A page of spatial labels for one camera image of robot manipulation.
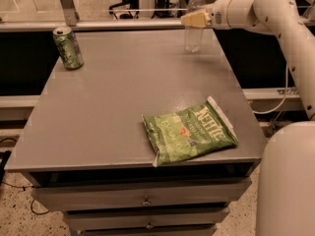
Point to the bottom grey drawer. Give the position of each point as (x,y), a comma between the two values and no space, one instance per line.
(187,230)

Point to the grey drawer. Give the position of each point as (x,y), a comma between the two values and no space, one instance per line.
(147,194)
(187,230)
(146,219)

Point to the top grey drawer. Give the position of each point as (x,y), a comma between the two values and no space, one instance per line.
(147,194)

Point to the green soda can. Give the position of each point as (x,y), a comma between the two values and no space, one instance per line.
(68,47)

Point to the middle grey drawer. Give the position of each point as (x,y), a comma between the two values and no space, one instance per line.
(146,219)

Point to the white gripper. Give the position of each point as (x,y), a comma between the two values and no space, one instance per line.
(218,15)

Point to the clear plastic water bottle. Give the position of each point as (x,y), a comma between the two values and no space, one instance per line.
(193,36)

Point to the grey drawer cabinet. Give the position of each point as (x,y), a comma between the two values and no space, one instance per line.
(87,128)

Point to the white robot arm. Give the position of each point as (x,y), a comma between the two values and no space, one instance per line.
(286,187)

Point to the green Kettle chips bag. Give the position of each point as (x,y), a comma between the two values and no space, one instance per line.
(189,133)

